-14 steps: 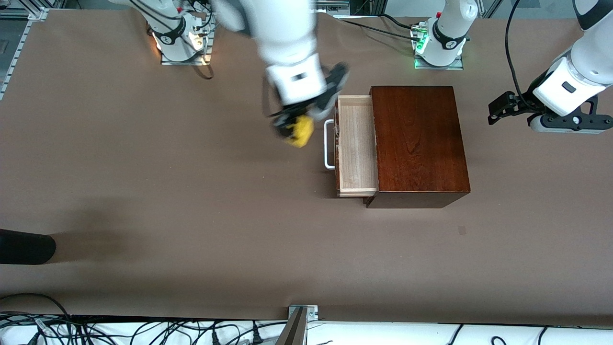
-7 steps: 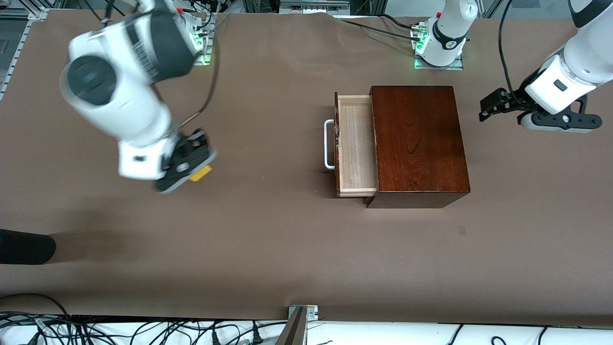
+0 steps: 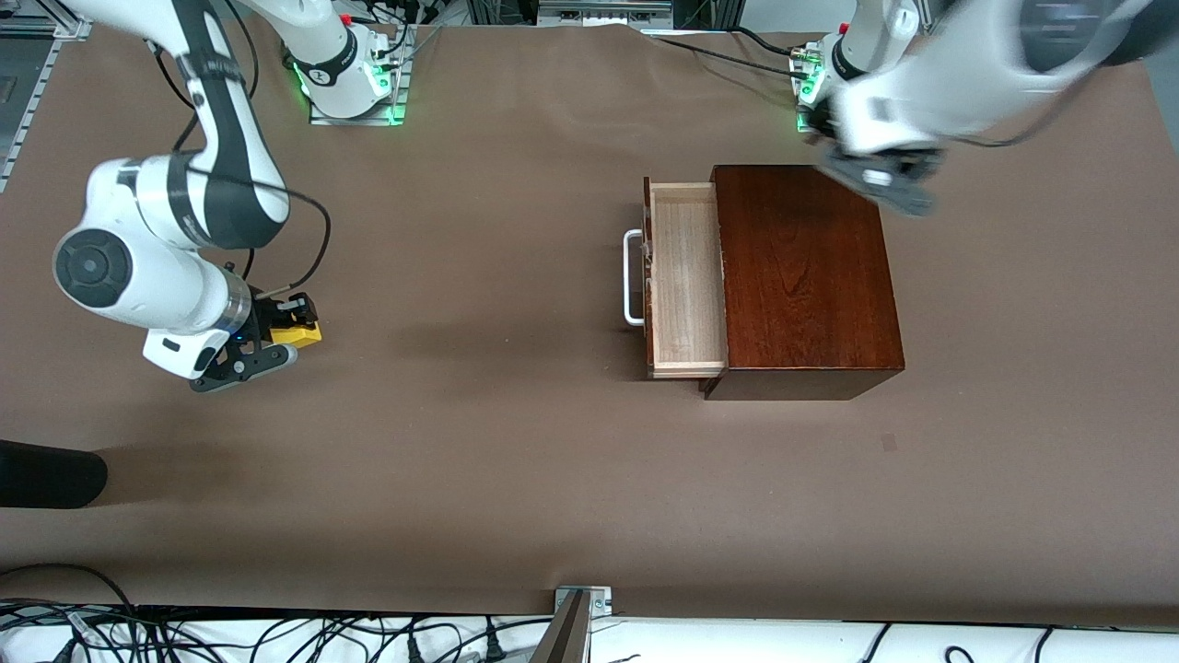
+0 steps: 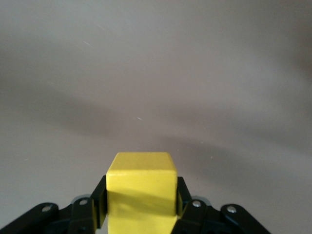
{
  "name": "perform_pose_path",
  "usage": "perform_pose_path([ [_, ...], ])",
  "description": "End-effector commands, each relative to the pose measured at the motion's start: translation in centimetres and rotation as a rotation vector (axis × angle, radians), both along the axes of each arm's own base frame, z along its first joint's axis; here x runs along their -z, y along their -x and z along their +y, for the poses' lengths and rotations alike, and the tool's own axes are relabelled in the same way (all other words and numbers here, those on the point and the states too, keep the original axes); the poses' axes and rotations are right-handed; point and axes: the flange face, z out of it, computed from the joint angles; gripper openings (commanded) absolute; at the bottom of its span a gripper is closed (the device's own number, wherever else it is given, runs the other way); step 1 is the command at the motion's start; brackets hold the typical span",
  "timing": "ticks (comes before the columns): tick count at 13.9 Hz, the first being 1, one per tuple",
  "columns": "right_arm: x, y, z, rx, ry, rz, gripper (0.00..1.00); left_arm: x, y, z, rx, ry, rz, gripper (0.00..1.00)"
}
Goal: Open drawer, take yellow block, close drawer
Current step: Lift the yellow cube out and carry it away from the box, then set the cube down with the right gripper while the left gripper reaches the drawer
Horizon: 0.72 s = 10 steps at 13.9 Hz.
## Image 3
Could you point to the grey network switch box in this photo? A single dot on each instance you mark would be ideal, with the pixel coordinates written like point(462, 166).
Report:
point(599, 14)

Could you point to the dark brown wooden cabinet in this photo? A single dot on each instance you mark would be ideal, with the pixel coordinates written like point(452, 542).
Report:
point(811, 295)

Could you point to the silver corner bracket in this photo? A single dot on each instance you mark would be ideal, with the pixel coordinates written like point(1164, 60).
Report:
point(599, 600)

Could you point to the grey mount post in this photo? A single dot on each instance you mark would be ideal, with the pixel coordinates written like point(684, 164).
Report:
point(564, 640)

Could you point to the yellow block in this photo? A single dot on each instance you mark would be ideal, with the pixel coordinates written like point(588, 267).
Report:
point(306, 335)

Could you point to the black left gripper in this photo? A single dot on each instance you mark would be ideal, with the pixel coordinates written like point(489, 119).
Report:
point(917, 167)

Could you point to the black cylinder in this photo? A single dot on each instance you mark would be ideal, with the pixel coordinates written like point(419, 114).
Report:
point(46, 474)

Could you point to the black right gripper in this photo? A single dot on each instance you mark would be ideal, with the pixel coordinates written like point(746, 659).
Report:
point(270, 319)

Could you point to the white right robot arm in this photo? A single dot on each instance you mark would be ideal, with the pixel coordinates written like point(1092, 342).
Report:
point(138, 276)

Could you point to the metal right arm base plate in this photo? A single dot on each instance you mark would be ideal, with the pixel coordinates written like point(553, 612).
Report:
point(359, 121)

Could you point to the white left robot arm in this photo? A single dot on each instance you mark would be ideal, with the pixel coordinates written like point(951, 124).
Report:
point(921, 101)

